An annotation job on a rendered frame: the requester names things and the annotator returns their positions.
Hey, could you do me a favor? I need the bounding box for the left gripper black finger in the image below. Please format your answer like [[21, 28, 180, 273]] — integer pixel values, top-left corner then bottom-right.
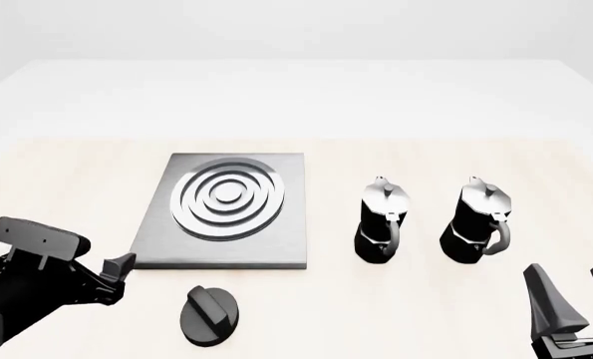
[[99, 251, 139, 283]]

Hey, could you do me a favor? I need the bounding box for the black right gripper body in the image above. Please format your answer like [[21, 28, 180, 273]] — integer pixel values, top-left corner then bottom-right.
[[530, 329, 593, 359]]

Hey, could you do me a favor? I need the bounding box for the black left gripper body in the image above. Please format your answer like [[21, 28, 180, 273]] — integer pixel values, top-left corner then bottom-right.
[[69, 260, 128, 307]]

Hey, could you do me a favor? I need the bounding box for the round black stove knob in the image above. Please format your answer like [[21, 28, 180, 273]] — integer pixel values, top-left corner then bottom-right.
[[179, 284, 241, 348]]

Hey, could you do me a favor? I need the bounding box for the flat grey stove plate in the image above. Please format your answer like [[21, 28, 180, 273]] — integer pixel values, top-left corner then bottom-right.
[[129, 152, 308, 271]]

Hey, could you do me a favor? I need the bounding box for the grey plate on black stalk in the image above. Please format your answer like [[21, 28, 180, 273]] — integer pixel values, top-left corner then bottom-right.
[[0, 215, 93, 271]]

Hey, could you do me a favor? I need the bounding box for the black moka pot, looped handle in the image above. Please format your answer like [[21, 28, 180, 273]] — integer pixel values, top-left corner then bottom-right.
[[439, 176, 514, 265]]

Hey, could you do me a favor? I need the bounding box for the black moka pot, straight handle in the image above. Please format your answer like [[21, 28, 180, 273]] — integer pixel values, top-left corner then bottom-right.
[[354, 175, 411, 264]]

